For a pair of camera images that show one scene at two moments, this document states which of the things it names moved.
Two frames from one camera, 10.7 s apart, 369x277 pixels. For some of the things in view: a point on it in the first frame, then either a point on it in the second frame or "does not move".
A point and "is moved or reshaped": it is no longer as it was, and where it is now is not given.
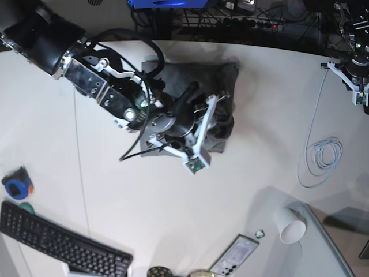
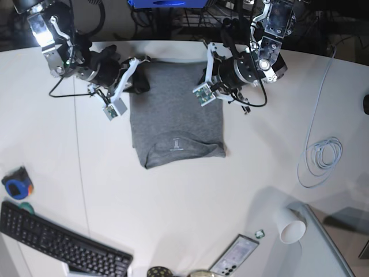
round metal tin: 201,273 does not move
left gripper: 176,127 → 106,68
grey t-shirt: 219,79 is moved or reshaped
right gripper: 357,70 → 232,73
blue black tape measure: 18,184 does not move
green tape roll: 27,206 does not move
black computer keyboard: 83,257 does not move
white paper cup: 291,223 does not move
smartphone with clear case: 233,256 does not move
